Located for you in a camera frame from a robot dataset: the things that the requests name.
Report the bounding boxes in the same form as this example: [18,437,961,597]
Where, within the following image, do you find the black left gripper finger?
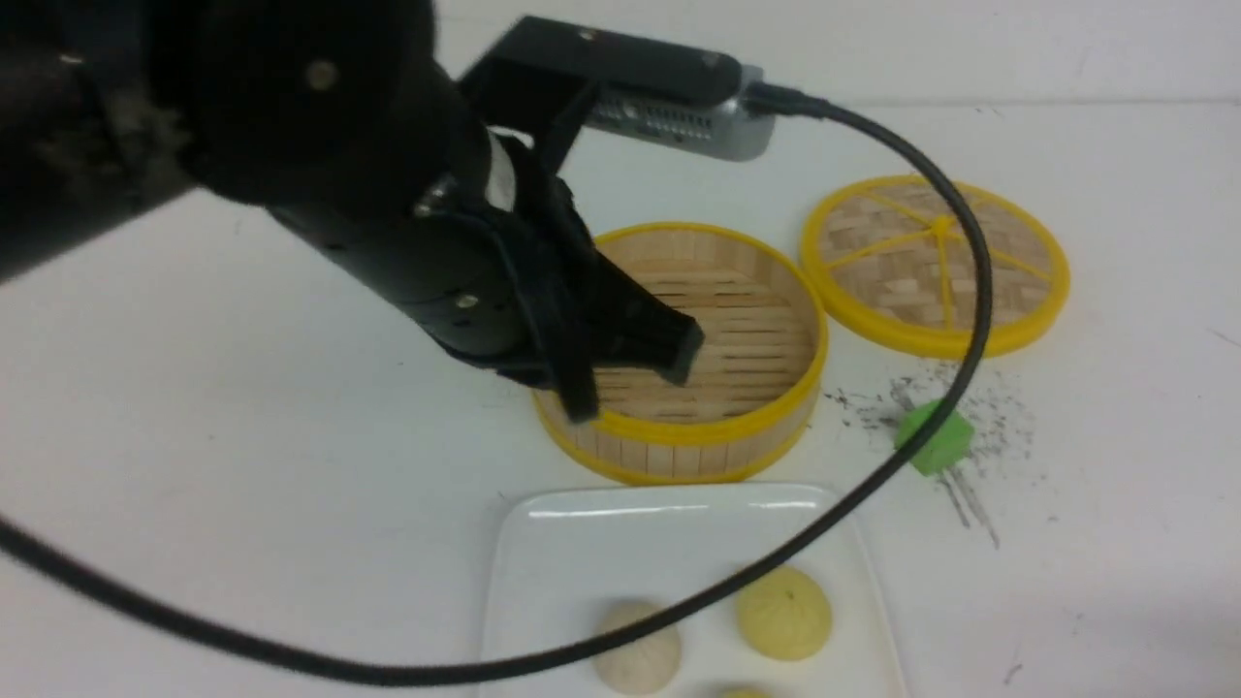
[514,224,599,424]

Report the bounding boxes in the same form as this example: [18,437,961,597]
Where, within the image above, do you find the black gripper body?
[267,137,598,389]

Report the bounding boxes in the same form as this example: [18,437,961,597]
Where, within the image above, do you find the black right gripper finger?
[587,255,705,386]

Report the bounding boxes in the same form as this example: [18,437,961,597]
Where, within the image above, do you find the white steamed bun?
[592,599,684,696]

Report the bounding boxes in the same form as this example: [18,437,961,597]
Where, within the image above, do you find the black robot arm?
[2,1,704,424]

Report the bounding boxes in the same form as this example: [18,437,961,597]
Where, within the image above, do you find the white square plate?
[480,483,907,697]

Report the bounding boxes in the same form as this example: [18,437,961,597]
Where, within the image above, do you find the yellow steamed bun on plate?
[735,565,834,662]

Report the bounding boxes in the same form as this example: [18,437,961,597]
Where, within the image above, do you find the yellow bamboo steamer basket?
[532,222,829,486]

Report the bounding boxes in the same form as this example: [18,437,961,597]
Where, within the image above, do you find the yellow bamboo steamer lid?
[800,175,1071,361]

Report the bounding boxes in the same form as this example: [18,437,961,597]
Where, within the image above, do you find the green cube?
[895,400,975,477]

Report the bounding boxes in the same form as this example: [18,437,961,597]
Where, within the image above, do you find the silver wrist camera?
[457,15,779,163]

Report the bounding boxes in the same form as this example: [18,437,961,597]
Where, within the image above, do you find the black camera cable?
[0,83,997,688]

